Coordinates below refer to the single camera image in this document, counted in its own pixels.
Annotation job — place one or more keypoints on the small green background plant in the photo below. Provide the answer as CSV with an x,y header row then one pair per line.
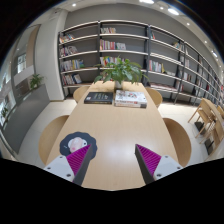
x,y
35,81

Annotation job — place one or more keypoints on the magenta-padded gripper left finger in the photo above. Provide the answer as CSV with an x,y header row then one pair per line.
x,y
63,166

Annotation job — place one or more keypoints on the ceiling lights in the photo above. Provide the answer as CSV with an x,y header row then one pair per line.
x,y
173,11

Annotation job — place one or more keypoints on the white book with red-lettered spine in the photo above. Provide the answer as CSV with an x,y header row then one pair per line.
x,y
128,105

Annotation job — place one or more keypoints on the group of slatted wooden chairs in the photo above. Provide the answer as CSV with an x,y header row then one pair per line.
x,y
208,115

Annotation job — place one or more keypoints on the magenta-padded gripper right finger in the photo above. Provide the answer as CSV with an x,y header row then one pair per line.
x,y
166,165

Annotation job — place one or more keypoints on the black book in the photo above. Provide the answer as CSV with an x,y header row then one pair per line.
x,y
99,97

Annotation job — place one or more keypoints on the black mouse pad with eyes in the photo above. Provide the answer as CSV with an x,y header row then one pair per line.
x,y
85,136

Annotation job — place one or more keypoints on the white book with printed cover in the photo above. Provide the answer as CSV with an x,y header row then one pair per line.
x,y
130,96

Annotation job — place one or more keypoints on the grey shelf unit with books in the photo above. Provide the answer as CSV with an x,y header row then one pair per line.
x,y
126,43

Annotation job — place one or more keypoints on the green potted plant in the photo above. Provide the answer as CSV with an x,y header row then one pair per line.
x,y
121,71

